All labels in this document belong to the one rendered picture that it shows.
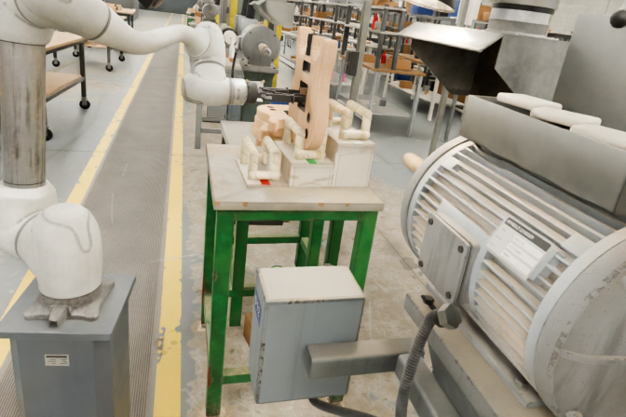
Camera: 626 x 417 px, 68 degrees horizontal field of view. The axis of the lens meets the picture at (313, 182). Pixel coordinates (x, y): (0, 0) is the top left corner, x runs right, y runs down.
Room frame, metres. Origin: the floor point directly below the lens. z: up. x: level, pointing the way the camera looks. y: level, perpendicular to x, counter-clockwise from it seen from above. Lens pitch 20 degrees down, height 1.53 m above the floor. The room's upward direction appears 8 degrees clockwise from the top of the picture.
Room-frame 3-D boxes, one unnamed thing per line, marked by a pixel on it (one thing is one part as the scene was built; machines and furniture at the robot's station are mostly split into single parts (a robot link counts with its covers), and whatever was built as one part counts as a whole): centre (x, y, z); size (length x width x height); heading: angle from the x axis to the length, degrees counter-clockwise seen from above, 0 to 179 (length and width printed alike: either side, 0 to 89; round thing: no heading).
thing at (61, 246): (1.06, 0.62, 0.87); 0.18 x 0.16 x 0.22; 62
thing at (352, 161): (1.73, -0.09, 1.02); 0.27 x 0.15 x 0.17; 21
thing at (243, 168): (1.62, 0.20, 0.94); 0.27 x 0.15 x 0.01; 21
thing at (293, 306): (0.59, -0.06, 0.99); 0.24 x 0.21 x 0.26; 17
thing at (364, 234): (1.51, -0.21, 0.45); 0.05 x 0.05 x 0.90; 17
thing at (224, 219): (1.37, 0.27, 0.45); 0.05 x 0.05 x 0.90; 17
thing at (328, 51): (1.56, 0.01, 1.40); 0.07 x 0.04 x 0.09; 20
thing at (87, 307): (1.04, 0.61, 0.73); 0.22 x 0.18 x 0.06; 10
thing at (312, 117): (1.68, 0.06, 1.25); 0.35 x 0.04 x 0.40; 20
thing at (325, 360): (0.60, -0.12, 1.02); 0.19 x 0.04 x 0.04; 107
